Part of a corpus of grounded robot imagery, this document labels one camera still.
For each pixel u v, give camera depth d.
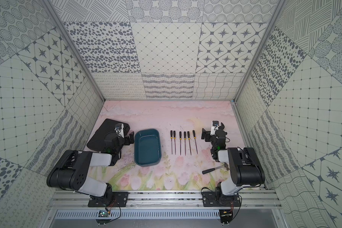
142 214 0.70
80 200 0.75
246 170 0.45
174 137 0.98
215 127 0.80
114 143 0.72
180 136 0.98
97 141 0.93
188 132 1.00
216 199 0.67
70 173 0.45
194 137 0.98
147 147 0.93
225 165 0.86
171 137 0.98
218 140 0.72
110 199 0.68
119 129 0.81
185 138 0.98
